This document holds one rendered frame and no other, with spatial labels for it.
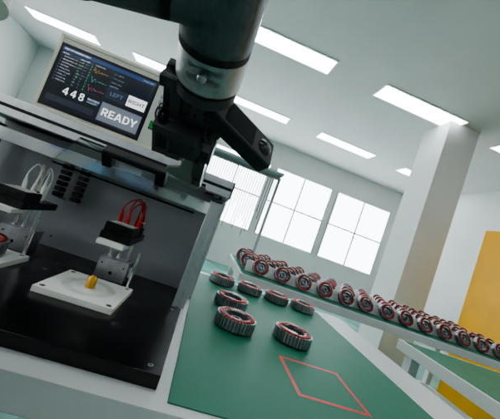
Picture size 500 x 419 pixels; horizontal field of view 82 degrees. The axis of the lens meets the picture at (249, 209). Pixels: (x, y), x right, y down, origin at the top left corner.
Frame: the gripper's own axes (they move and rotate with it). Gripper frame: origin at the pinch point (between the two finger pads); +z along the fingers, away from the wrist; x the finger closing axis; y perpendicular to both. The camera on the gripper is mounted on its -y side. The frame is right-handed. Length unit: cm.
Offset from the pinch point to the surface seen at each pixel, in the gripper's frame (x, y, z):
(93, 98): -26.3, 33.9, 17.5
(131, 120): -24.5, 23.3, 18.3
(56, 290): 19.3, 18.3, 21.0
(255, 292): -11, -34, 77
